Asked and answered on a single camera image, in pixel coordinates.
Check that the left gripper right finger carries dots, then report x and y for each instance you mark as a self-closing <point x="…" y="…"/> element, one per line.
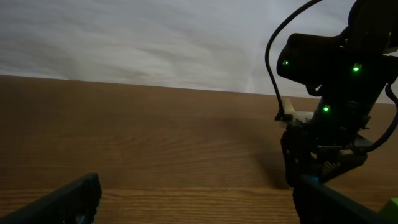
<point x="326" y="205"/>

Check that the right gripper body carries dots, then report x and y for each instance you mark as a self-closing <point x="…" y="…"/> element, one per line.
<point x="332" y="137"/>

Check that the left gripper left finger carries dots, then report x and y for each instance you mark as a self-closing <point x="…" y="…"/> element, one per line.
<point x="62" y="202"/>

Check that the green cube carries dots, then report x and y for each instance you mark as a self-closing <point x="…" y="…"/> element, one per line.
<point x="391" y="207"/>

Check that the blue cube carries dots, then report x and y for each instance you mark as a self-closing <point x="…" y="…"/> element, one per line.
<point x="314" y="179"/>

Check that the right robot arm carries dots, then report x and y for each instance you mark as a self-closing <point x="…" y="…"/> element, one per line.
<point x="311" y="56"/>

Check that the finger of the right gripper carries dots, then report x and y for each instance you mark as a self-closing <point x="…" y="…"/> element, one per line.
<point x="297" y="161"/>
<point x="345" y="163"/>

